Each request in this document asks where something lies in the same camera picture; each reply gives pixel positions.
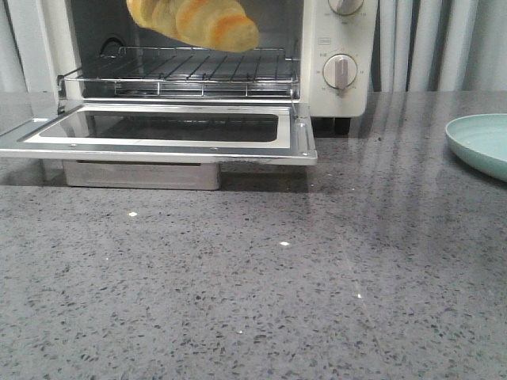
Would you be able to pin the white oven knob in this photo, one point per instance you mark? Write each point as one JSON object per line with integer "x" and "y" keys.
{"x": 345, "y": 7}
{"x": 340, "y": 71}

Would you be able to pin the upper white oven knob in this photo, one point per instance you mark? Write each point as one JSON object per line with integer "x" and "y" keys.
{"x": 345, "y": 7}

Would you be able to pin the lower white oven knob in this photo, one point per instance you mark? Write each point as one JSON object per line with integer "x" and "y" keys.
{"x": 340, "y": 71}

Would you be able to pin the silver door handle bar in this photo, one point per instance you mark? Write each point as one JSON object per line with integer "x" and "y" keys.
{"x": 110, "y": 174}

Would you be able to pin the glass oven door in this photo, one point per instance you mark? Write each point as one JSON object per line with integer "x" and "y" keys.
{"x": 189, "y": 132}

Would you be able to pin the grey pleated curtain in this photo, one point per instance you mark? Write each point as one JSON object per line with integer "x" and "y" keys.
{"x": 419, "y": 46}

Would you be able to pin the golden croissant bread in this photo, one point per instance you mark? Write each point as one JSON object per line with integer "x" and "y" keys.
{"x": 218, "y": 25}

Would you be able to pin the metal wire oven rack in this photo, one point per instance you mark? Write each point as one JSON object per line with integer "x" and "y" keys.
{"x": 185, "y": 72}

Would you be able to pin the light green round plate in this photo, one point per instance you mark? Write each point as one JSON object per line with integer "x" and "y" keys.
{"x": 480, "y": 141}

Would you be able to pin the white Toshiba toaster oven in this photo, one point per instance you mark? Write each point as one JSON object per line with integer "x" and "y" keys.
{"x": 316, "y": 53}

